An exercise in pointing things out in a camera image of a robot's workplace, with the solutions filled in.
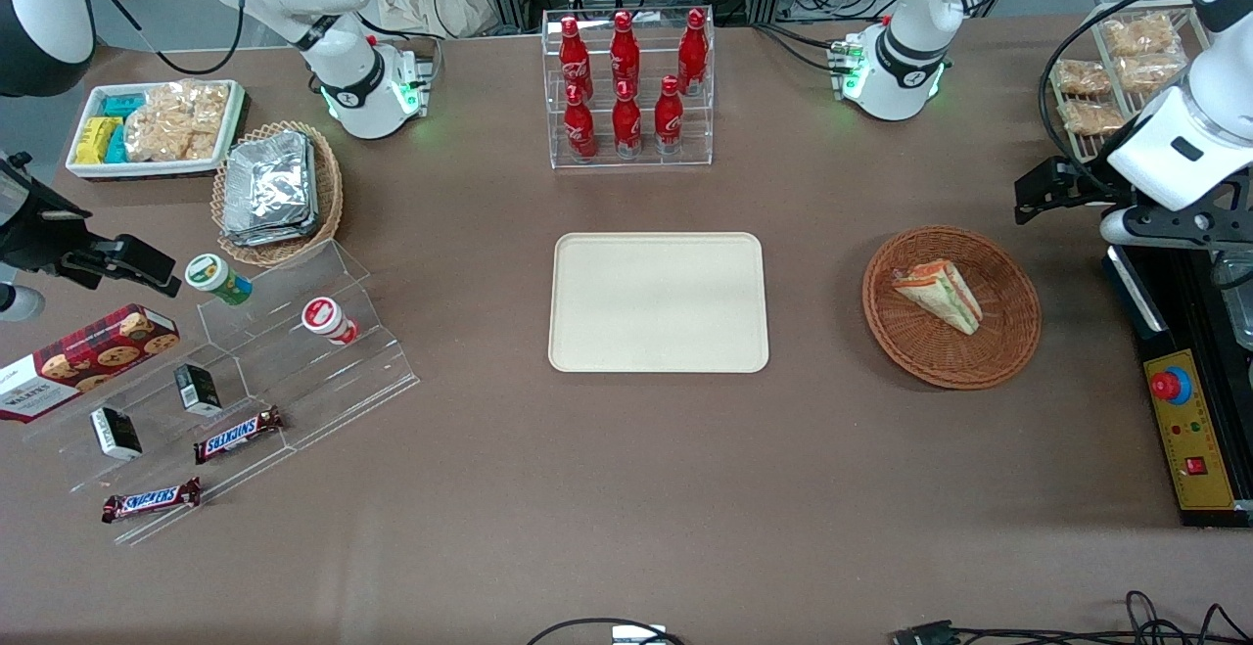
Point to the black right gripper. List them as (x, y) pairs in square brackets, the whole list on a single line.
[(27, 239)]

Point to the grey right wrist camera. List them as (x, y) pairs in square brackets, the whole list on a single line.
[(18, 302)]

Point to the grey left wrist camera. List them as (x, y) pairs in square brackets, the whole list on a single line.
[(1119, 227)]

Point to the yellow snack packet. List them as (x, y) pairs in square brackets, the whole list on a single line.
[(92, 141)]

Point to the clear plastic container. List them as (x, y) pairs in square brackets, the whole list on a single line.
[(1238, 302)]

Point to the small black box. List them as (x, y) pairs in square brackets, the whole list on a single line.
[(116, 433), (198, 389)]

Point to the green label cup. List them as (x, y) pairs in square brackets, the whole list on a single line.
[(217, 278)]

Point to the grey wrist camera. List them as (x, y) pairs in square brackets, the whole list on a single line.
[(1119, 227), (18, 302)]

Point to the triangular sandwich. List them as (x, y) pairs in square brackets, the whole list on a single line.
[(942, 295)]

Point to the red emergency stop button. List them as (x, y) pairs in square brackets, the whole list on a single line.
[(1171, 386)]

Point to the white plug connector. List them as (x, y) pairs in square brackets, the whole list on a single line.
[(638, 635)]

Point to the clear wrapped pastry packet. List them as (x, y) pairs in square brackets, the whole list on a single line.
[(1140, 35), (1091, 116), (1150, 72), (1083, 77)]

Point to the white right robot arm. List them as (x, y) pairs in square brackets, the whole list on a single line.
[(343, 77)]

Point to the clear bag of crackers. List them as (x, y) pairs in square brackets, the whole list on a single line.
[(176, 121)]

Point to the beige rectangular tray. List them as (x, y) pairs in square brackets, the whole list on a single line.
[(658, 302)]

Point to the red cola bottle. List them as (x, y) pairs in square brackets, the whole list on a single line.
[(669, 118), (626, 122), (693, 50), (572, 56), (580, 126), (625, 50)]

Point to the white rectangular bin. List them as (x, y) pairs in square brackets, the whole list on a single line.
[(147, 169)]

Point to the clear acrylic stepped stand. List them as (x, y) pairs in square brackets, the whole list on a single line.
[(323, 400)]

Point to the brown Snickers bar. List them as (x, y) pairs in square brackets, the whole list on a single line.
[(238, 435), (152, 500)]

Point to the black control box yellow panel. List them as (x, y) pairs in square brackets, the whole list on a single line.
[(1189, 430)]

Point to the clear acrylic bottle rack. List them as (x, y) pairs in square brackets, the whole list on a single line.
[(646, 163)]

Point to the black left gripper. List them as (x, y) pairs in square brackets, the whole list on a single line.
[(1093, 182)]

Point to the round brown wicker basket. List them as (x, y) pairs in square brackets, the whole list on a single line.
[(1008, 351)]

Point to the oval light wicker basket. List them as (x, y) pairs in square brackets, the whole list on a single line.
[(328, 185)]

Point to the silver foil packet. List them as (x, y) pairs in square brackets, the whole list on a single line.
[(264, 234), (269, 175)]

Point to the red tartan cookie box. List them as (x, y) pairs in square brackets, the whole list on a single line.
[(78, 361)]

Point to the teal snack packet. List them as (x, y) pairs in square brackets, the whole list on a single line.
[(123, 105), (117, 146)]

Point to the red label cup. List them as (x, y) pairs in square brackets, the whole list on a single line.
[(328, 320)]

